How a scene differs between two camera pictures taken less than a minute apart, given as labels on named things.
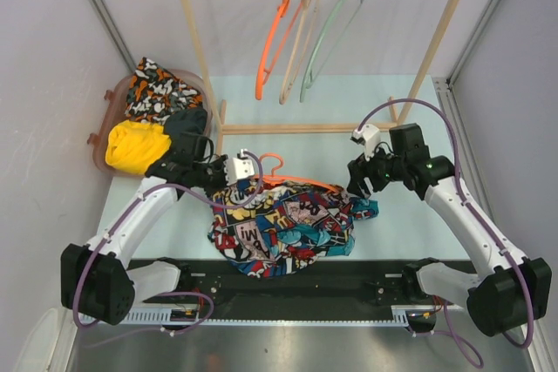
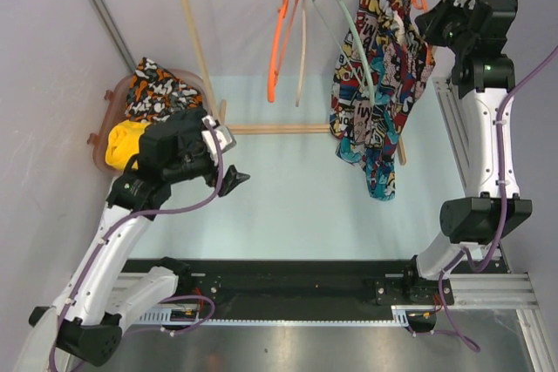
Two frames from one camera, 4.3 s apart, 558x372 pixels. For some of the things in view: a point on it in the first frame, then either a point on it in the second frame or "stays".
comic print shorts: [280, 227] to [383, 64]
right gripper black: [359, 169] to [429, 27]
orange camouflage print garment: [153, 92] stays
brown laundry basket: [113, 110] stays
